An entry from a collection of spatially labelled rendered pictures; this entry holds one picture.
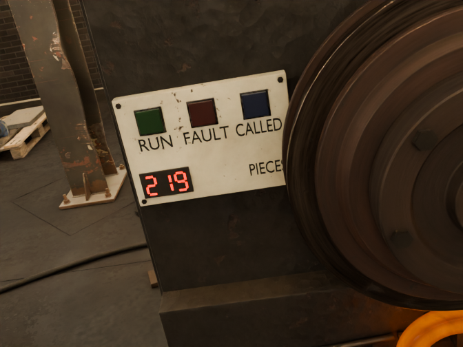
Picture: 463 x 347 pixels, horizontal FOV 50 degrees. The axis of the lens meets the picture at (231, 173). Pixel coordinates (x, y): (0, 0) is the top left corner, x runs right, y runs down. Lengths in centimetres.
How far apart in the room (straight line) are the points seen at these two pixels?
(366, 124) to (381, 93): 4
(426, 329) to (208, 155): 44
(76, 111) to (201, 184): 266
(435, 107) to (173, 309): 55
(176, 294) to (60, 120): 265
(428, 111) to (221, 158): 34
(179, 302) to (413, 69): 55
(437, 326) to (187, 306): 40
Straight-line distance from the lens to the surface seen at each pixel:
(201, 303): 88
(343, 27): 66
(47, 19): 333
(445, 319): 86
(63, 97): 341
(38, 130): 542
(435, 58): 59
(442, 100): 56
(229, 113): 74
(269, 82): 73
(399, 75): 59
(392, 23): 61
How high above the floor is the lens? 141
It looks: 24 degrees down
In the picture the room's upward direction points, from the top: 10 degrees counter-clockwise
